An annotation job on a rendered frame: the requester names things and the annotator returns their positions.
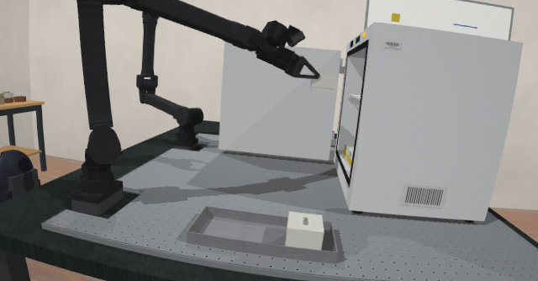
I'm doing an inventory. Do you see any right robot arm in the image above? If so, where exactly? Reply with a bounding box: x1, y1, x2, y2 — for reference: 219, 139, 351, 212
71, 0, 305, 204

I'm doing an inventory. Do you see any white cardboard cryo box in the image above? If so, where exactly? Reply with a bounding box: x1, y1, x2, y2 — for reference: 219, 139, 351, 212
285, 211, 324, 250

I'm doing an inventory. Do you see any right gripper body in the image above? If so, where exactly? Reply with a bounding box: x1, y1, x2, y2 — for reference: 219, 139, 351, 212
271, 48, 301, 76

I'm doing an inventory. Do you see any beige cardboard box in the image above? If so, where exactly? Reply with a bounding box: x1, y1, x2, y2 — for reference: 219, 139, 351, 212
347, 148, 354, 169

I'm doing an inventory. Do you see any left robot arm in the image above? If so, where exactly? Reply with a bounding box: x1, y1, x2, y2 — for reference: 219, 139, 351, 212
136, 12, 203, 147

